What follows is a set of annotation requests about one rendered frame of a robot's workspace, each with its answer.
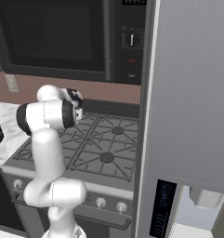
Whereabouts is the grey gas stove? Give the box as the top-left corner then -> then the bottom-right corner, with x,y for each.
1,98 -> 141,238

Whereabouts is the white stove knob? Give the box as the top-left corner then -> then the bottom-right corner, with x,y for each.
115,201 -> 128,214
12,178 -> 24,192
95,197 -> 107,210

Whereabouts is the dark cabinet front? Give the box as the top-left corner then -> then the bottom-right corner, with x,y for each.
0,166 -> 27,233

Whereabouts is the black microwave oven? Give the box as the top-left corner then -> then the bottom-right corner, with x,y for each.
0,0 -> 148,86

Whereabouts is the grey fridge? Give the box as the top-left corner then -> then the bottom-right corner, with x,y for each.
130,0 -> 224,238

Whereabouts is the microwave dial knob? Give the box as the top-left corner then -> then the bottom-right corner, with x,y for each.
128,33 -> 136,47

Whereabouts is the black microwave door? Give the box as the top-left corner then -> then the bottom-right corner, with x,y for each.
0,0 -> 112,83

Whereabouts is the dark oven door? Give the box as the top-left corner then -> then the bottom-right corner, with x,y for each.
14,203 -> 133,238

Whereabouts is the grey microwave door handle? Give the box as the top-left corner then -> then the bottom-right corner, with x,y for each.
103,0 -> 113,83

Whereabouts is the white wall outlet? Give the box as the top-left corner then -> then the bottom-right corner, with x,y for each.
5,74 -> 20,94

